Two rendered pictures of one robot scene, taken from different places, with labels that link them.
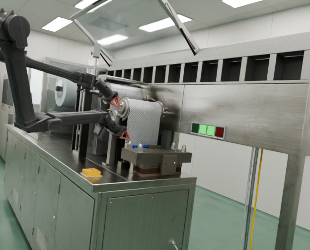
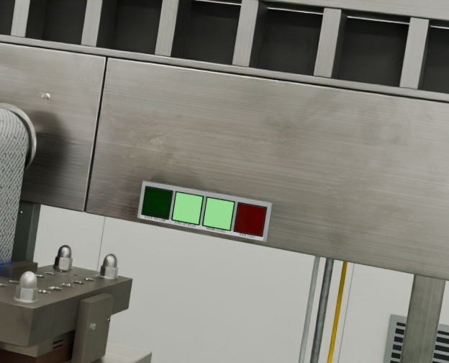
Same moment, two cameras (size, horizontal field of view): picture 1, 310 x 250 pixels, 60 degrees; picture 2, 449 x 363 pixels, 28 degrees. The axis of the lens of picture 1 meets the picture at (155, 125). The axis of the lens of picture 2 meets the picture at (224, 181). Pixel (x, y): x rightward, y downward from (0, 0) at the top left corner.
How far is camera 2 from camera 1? 71 cm
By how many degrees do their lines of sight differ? 37
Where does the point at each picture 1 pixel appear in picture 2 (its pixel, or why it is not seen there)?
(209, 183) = not seen: outside the picture
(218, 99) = (245, 122)
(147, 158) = (52, 322)
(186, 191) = not seen: outside the picture
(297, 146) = not seen: outside the picture
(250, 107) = (351, 155)
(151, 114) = (6, 157)
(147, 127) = not seen: outside the picture
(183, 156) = (116, 295)
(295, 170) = (434, 313)
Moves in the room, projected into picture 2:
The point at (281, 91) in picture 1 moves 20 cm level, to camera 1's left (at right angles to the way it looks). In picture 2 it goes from (443, 122) to (361, 106)
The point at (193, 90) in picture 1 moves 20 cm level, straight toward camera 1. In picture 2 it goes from (144, 81) to (193, 83)
